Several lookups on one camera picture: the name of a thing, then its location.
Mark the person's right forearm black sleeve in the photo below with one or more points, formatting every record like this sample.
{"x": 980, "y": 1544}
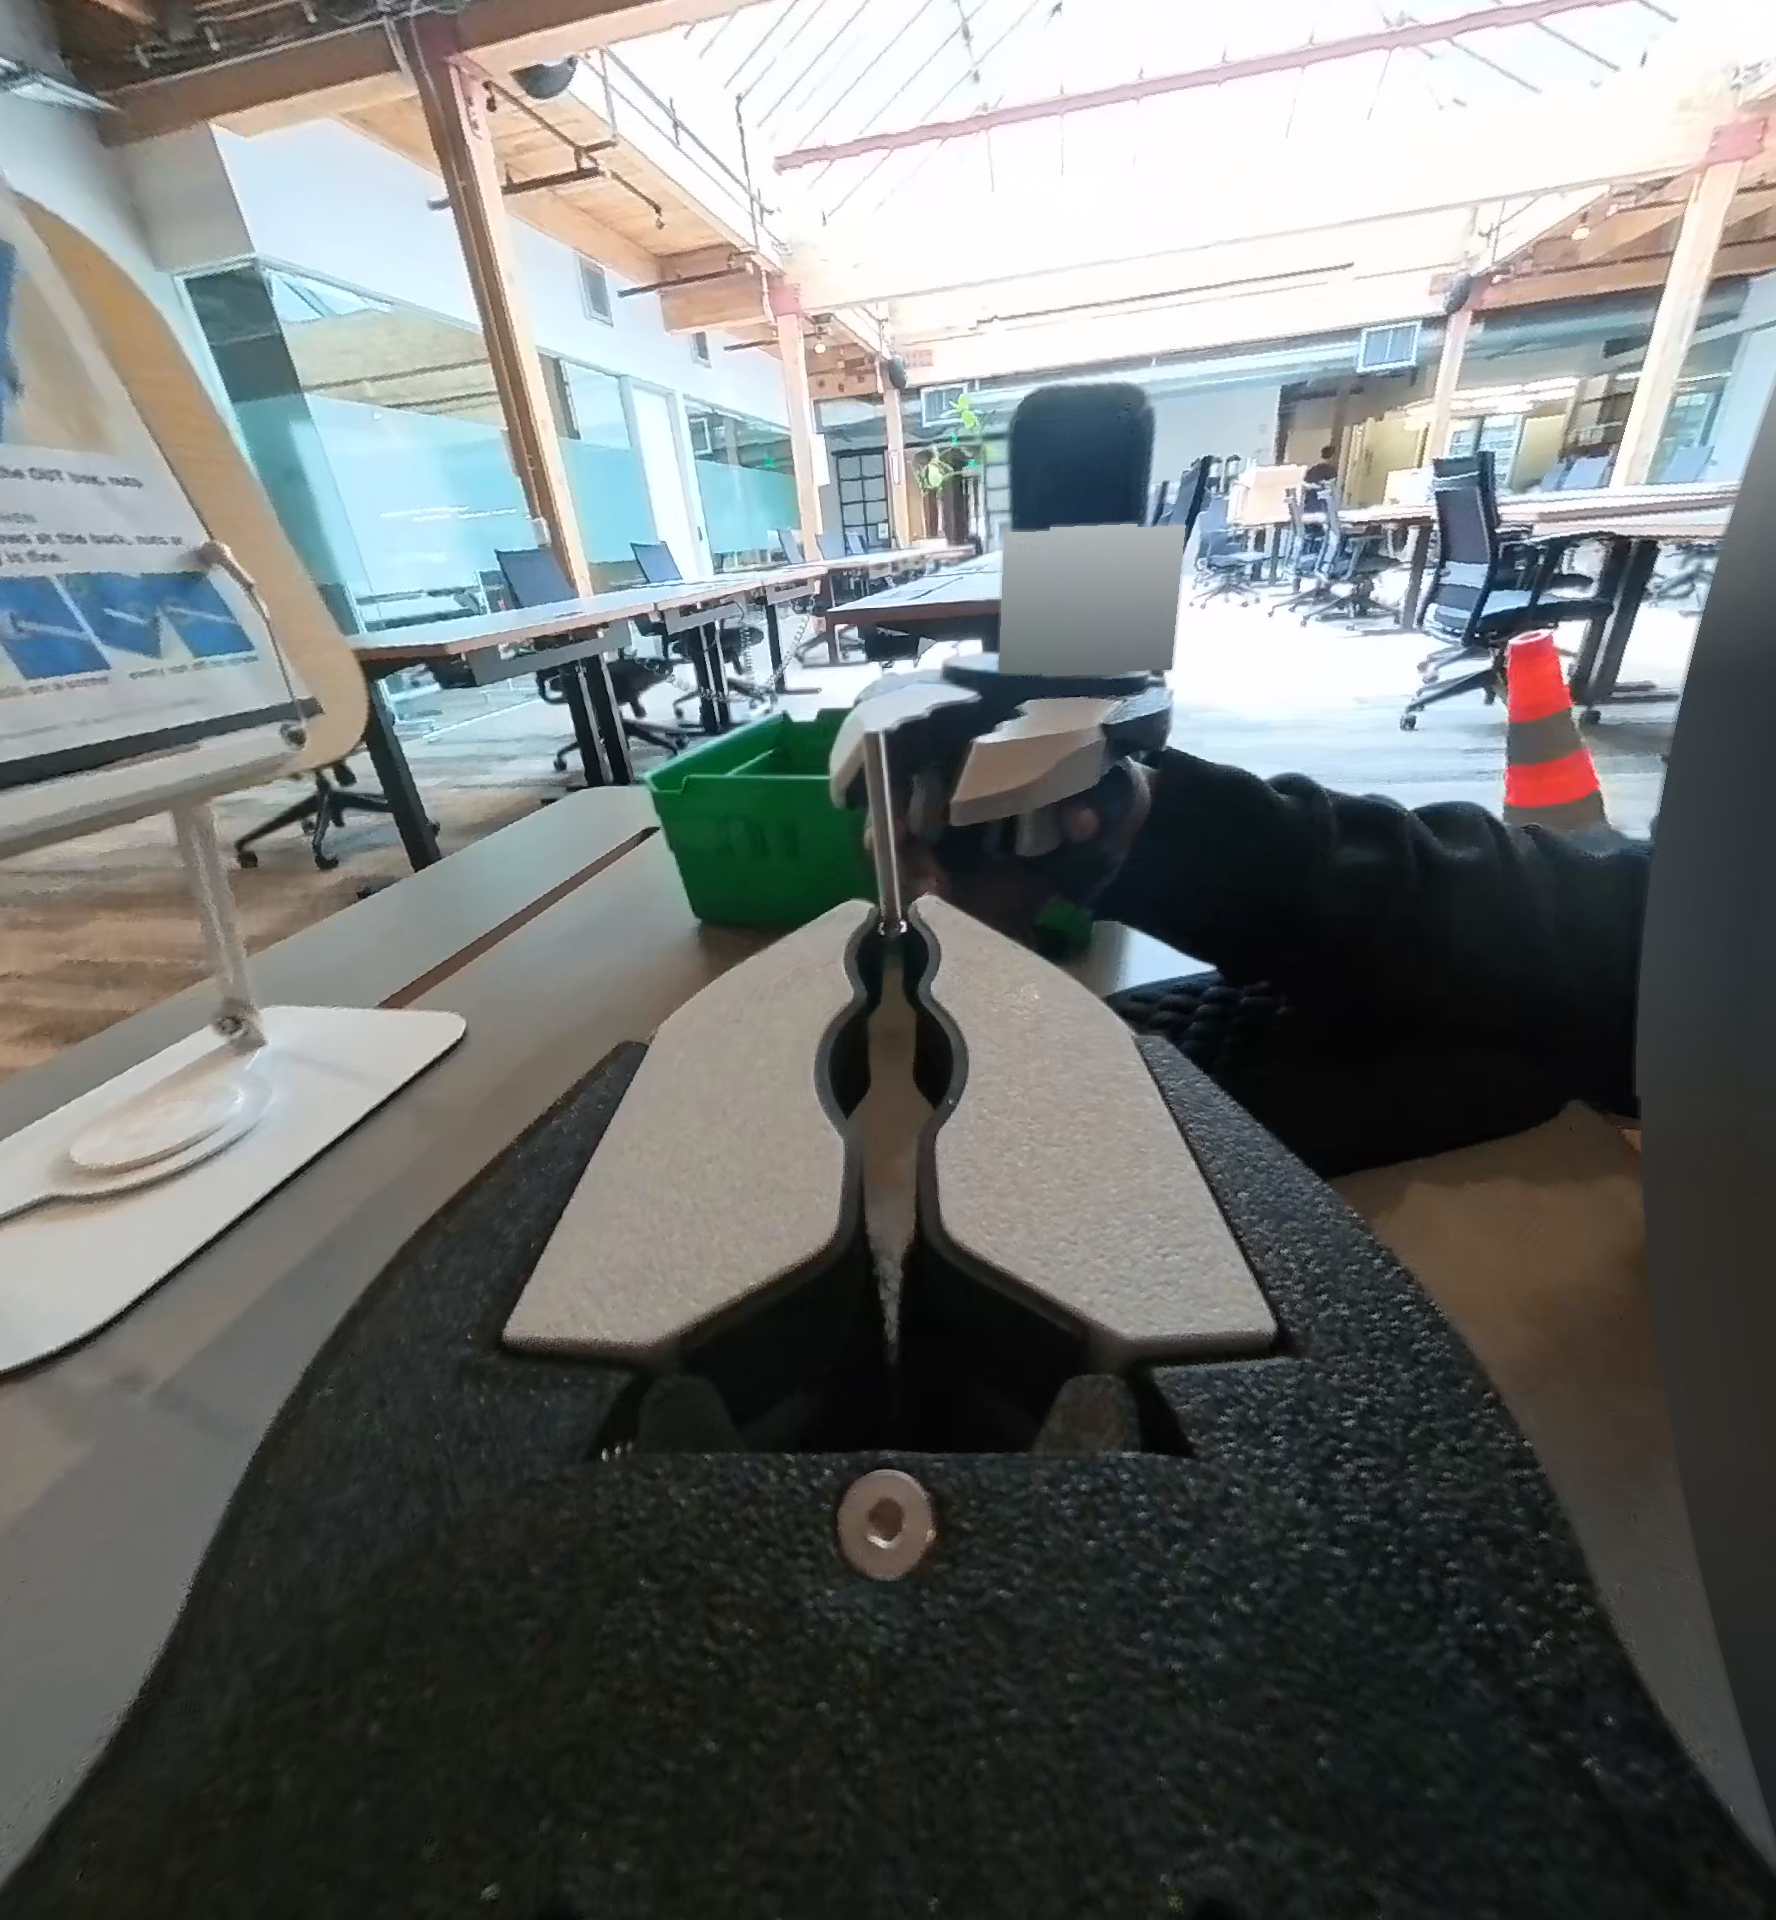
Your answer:
{"x": 1369, "y": 960}

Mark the dome security camera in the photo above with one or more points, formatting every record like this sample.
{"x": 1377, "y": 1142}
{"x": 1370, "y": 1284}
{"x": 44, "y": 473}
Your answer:
{"x": 543, "y": 75}

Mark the black woven pad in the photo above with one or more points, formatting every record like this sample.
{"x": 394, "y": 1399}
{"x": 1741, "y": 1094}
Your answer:
{"x": 1197, "y": 1007}

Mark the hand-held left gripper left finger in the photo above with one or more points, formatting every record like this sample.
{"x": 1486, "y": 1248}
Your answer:
{"x": 710, "y": 1139}

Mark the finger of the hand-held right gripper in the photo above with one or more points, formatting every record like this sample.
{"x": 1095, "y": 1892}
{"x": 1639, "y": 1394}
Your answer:
{"x": 1032, "y": 757}
{"x": 905, "y": 716}

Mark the orange traffic cone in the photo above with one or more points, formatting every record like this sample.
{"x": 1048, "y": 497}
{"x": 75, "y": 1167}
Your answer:
{"x": 1552, "y": 748}

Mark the person's right hand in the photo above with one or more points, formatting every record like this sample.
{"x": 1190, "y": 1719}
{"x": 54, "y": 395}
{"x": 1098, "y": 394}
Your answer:
{"x": 1107, "y": 848}

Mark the black office chair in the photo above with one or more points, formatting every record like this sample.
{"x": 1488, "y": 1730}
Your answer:
{"x": 567, "y": 645}
{"x": 326, "y": 817}
{"x": 1488, "y": 579}

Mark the green plastic bin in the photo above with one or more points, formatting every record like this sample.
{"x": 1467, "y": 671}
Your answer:
{"x": 748, "y": 824}

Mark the grey curved panel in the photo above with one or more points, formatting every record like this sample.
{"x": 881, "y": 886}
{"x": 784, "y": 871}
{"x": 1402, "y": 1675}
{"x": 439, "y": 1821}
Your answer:
{"x": 1751, "y": 1051}

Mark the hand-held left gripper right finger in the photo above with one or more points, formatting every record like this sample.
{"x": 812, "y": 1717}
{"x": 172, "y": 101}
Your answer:
{"x": 1084, "y": 1154}

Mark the long thin metal screw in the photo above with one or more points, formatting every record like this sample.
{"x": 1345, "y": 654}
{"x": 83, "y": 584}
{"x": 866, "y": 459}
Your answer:
{"x": 886, "y": 824}

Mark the green potted plant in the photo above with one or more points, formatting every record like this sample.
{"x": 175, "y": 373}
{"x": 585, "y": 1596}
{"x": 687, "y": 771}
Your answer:
{"x": 952, "y": 442}

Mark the instruction sheet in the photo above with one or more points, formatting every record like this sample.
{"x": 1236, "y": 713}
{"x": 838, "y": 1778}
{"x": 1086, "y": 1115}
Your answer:
{"x": 64, "y": 496}

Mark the long wooden office desk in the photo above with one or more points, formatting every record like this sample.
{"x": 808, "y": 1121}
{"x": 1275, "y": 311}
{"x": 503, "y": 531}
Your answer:
{"x": 560, "y": 622}
{"x": 1579, "y": 519}
{"x": 919, "y": 600}

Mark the white sheet stand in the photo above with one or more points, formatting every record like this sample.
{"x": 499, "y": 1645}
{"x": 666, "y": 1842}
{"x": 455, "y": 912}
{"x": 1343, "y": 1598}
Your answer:
{"x": 154, "y": 1154}

